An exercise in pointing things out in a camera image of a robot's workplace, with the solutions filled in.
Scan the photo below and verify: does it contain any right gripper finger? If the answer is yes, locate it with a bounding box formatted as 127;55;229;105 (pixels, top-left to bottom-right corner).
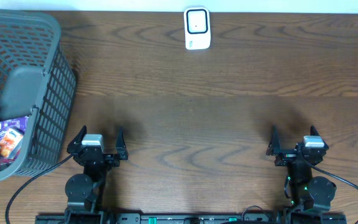
310;125;329;150
266;126;282;156

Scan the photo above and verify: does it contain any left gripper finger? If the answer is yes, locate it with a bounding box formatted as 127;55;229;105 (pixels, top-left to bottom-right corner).
115;128;129;161
67;125;87;154

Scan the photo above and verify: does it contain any orange tissue pack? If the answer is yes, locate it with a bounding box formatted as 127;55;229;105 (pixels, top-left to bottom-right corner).
0;128;24;159

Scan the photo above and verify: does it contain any purple sanitary pad pack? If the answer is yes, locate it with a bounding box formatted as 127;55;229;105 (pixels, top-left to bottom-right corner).
0;116;29;140

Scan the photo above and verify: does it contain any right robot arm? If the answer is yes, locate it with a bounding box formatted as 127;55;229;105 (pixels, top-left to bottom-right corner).
266;126;336;223

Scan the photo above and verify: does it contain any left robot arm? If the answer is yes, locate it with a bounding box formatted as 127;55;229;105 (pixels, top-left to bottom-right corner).
63;126;129;224

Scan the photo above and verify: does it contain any white barcode scanner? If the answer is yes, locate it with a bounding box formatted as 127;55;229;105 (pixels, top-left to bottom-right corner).
183;7;211;50

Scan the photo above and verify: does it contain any grey plastic mesh basket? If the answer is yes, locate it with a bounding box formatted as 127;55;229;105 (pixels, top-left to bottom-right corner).
0;10;76;181

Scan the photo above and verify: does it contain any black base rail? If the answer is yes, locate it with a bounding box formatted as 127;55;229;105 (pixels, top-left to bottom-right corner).
35;211;347;224

